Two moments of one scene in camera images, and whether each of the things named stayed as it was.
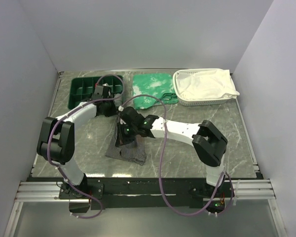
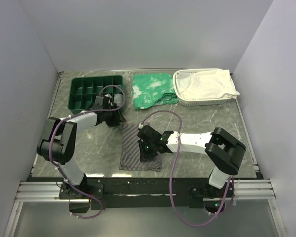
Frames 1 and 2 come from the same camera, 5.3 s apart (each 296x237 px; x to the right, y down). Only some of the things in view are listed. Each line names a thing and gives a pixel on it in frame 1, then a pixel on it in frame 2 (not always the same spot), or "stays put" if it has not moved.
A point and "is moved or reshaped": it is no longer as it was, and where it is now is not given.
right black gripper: (121, 139) → (145, 156)
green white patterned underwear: (159, 85) stays put
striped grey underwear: (133, 152) is moved or reshaped
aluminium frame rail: (40, 191) stays put
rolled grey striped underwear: (118, 101) stays put
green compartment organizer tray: (79, 88) stays put
